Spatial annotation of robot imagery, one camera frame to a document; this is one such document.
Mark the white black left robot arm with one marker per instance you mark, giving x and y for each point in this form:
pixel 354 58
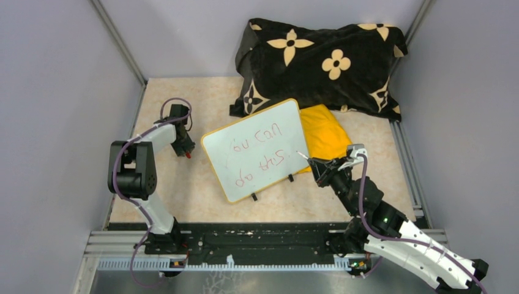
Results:
pixel 132 175

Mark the yellow zippered fabric pouch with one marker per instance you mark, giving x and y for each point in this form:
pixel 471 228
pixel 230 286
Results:
pixel 325 137

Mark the black floral pillow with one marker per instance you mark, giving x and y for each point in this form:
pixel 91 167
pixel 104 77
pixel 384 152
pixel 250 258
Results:
pixel 344 69

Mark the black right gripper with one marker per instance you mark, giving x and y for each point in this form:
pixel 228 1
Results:
pixel 321 167

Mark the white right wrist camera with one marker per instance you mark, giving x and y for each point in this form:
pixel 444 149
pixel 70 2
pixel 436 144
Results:
pixel 355 154

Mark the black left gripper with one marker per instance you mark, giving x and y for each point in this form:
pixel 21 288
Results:
pixel 188 147

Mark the red capped white marker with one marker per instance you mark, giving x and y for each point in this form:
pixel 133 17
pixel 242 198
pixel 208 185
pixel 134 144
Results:
pixel 302 155

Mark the yellow framed whiteboard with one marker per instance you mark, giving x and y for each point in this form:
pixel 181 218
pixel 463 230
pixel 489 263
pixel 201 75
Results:
pixel 258 151

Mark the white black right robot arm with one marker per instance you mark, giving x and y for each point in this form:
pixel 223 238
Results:
pixel 377 227

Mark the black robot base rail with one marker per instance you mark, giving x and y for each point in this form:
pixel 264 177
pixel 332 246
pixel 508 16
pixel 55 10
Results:
pixel 253 247

